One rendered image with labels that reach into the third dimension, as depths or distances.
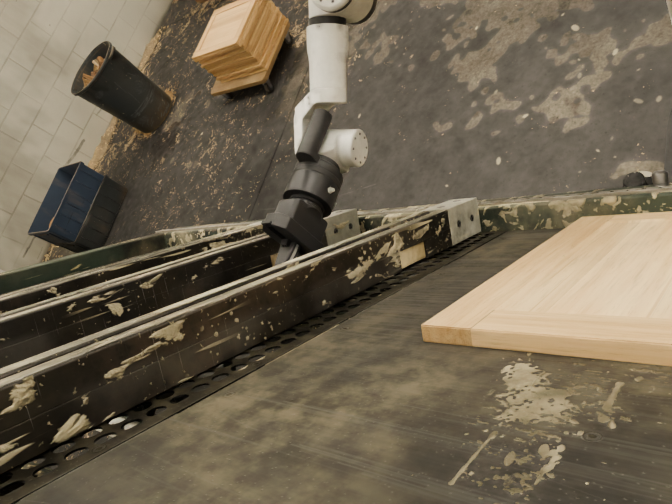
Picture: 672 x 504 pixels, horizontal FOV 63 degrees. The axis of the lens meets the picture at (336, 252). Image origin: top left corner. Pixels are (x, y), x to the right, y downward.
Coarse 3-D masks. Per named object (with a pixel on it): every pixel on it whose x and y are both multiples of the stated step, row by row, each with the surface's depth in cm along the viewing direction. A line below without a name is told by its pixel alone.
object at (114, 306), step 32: (352, 224) 129; (192, 256) 100; (224, 256) 101; (256, 256) 107; (96, 288) 84; (128, 288) 86; (160, 288) 91; (192, 288) 95; (0, 320) 73; (32, 320) 76; (64, 320) 79; (96, 320) 82; (128, 320) 86; (0, 352) 72; (32, 352) 75
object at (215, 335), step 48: (384, 240) 86; (432, 240) 97; (240, 288) 65; (288, 288) 70; (336, 288) 77; (96, 336) 55; (144, 336) 55; (192, 336) 59; (240, 336) 64; (0, 384) 45; (48, 384) 48; (96, 384) 51; (144, 384) 54; (0, 432) 45; (48, 432) 47
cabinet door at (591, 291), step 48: (576, 240) 81; (624, 240) 77; (480, 288) 66; (528, 288) 63; (576, 288) 60; (624, 288) 58; (432, 336) 56; (480, 336) 53; (528, 336) 50; (576, 336) 47; (624, 336) 45
